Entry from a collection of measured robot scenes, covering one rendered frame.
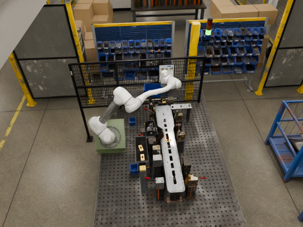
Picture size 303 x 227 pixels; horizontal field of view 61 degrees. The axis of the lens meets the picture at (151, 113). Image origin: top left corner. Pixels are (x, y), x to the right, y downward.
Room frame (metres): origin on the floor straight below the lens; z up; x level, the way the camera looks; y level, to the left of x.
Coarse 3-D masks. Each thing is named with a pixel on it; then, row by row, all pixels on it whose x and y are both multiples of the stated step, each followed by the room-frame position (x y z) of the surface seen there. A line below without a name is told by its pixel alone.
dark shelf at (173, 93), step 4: (132, 92) 3.05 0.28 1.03; (136, 92) 3.04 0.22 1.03; (140, 92) 3.04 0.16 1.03; (168, 92) 3.03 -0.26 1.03; (172, 92) 3.03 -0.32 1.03; (176, 92) 3.02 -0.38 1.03; (132, 96) 2.95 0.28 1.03; (136, 96) 2.95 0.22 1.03; (168, 96) 2.93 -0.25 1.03; (176, 96) 2.93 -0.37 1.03; (144, 100) 2.88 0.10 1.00
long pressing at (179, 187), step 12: (156, 108) 2.71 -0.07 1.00; (168, 108) 2.71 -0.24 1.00; (156, 120) 2.48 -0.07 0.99; (168, 120) 2.46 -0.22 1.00; (168, 132) 2.24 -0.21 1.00; (168, 156) 1.86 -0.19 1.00; (168, 168) 1.69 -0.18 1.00; (180, 168) 1.69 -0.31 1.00; (168, 180) 1.54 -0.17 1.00; (180, 180) 1.54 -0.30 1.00
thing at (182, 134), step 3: (180, 132) 2.20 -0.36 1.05; (183, 132) 2.20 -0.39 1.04; (180, 135) 2.15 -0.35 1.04; (183, 135) 2.16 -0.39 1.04; (177, 138) 2.19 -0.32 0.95; (180, 138) 2.15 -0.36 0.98; (183, 138) 2.16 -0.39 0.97; (180, 141) 2.15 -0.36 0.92; (183, 141) 2.16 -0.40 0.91; (180, 144) 2.16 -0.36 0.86; (183, 144) 2.16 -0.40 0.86; (177, 147) 2.17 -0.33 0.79; (180, 147) 2.15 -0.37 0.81; (183, 147) 2.16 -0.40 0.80; (180, 150) 2.15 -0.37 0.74; (183, 150) 2.17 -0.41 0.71; (180, 153) 2.14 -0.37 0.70
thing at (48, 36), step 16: (48, 16) 4.06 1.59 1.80; (64, 16) 4.07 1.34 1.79; (32, 32) 4.05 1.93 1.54; (48, 32) 4.05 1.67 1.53; (64, 32) 4.07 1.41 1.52; (16, 48) 4.05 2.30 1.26; (32, 48) 4.05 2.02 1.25; (48, 48) 4.06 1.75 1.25; (64, 48) 4.07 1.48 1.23; (80, 48) 4.07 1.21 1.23; (16, 64) 4.02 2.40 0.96; (32, 64) 4.05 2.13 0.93; (48, 64) 4.06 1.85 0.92; (64, 64) 4.07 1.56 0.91; (32, 80) 4.05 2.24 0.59; (48, 80) 4.05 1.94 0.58; (64, 80) 4.07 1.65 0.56; (80, 80) 4.09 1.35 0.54; (32, 96) 4.04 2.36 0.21; (48, 96) 4.06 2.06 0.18; (64, 96) 4.06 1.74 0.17
